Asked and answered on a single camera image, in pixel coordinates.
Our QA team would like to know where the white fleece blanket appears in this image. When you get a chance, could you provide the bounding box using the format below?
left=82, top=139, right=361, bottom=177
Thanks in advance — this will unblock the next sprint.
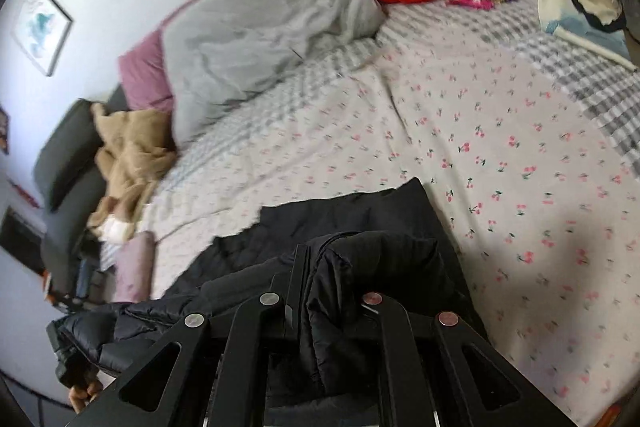
left=97, top=214, right=138, bottom=243

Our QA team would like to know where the pink floral blanket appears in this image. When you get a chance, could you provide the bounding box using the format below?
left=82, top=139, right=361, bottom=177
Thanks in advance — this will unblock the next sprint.
left=116, top=231, right=157, bottom=303

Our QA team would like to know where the black puffer jacket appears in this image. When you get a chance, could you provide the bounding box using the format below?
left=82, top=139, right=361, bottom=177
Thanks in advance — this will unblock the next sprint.
left=55, top=177, right=488, bottom=427

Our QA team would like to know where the dark grey sofa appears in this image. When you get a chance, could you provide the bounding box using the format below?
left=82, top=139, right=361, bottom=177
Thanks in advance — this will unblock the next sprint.
left=32, top=84, right=131, bottom=303

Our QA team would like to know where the framed blue picture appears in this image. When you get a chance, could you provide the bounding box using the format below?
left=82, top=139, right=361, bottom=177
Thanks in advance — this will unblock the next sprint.
left=12, top=0, right=73, bottom=76

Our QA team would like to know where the pale blue cloth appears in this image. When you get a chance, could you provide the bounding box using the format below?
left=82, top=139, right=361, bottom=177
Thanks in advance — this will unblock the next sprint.
left=544, top=19, right=640, bottom=70

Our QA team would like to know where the grey checked sheet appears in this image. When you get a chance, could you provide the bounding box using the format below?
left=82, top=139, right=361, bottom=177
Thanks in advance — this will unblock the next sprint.
left=155, top=0, right=640, bottom=208

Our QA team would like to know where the grey duvet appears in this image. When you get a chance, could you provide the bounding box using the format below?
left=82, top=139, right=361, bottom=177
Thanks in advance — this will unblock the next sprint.
left=160, top=0, right=386, bottom=142

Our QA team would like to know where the mauve pillow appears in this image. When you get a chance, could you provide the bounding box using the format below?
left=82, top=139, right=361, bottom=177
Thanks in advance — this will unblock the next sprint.
left=117, top=0, right=321, bottom=112

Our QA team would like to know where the beige quilted coat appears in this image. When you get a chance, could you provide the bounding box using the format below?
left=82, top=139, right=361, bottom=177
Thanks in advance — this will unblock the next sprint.
left=86, top=102, right=177, bottom=243

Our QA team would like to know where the cherry print bedsheet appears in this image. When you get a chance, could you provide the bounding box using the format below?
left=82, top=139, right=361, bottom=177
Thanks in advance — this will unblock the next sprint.
left=150, top=42, right=640, bottom=427

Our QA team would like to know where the person's left hand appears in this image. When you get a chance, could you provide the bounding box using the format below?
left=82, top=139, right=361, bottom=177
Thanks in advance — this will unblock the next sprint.
left=67, top=379, right=106, bottom=414

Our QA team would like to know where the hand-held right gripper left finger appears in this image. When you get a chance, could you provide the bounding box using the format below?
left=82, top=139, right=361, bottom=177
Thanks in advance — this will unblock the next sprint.
left=65, top=246, right=310, bottom=427

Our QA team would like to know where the black screen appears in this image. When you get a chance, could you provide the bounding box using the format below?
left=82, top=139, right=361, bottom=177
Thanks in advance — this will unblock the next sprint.
left=0, top=207, right=48, bottom=273

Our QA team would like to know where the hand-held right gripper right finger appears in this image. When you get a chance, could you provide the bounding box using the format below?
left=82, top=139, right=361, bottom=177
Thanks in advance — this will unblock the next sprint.
left=360, top=293, right=566, bottom=427

